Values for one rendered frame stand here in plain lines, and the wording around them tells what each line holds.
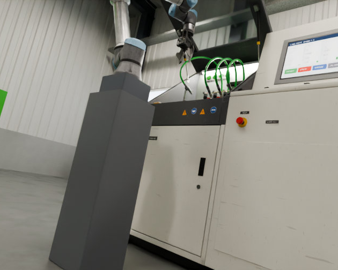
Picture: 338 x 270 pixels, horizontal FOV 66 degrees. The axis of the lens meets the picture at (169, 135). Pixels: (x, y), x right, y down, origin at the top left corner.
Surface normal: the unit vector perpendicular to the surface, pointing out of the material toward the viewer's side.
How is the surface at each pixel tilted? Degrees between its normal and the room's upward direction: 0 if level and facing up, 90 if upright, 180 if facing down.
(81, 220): 90
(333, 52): 76
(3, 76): 90
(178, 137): 90
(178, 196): 90
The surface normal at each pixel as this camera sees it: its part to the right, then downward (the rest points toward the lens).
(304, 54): -0.59, -0.48
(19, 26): 0.77, 0.03
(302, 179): -0.65, -0.26
